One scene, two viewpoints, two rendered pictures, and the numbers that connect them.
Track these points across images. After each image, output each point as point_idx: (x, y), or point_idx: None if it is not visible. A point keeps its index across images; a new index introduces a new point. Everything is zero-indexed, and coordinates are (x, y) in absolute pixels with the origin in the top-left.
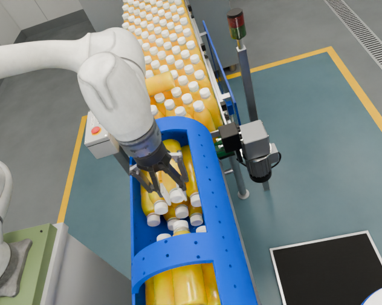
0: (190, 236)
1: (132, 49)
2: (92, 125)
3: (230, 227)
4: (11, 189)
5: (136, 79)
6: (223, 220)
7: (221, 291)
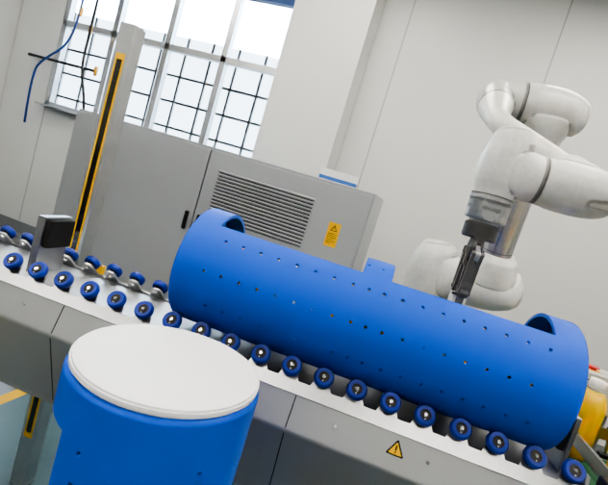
0: (391, 269)
1: (570, 168)
2: (604, 371)
3: (395, 316)
4: (493, 301)
5: (512, 149)
6: (404, 307)
7: (334, 264)
